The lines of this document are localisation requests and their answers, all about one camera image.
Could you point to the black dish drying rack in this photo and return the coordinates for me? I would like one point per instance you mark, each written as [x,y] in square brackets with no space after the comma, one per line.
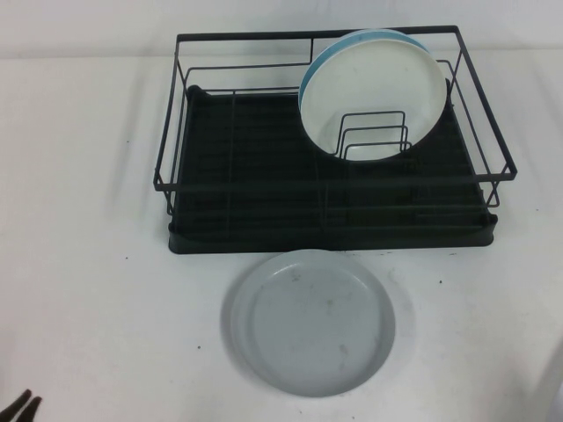
[246,239]

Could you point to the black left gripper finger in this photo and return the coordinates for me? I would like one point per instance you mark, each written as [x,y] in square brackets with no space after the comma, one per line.
[22,406]
[34,411]

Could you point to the blue plate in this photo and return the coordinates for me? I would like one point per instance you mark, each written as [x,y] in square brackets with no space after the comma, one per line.
[313,70]

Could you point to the grey plate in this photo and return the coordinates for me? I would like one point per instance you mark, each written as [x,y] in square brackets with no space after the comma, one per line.
[308,325]

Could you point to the cream plate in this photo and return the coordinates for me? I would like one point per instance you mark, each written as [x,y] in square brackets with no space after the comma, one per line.
[374,88]

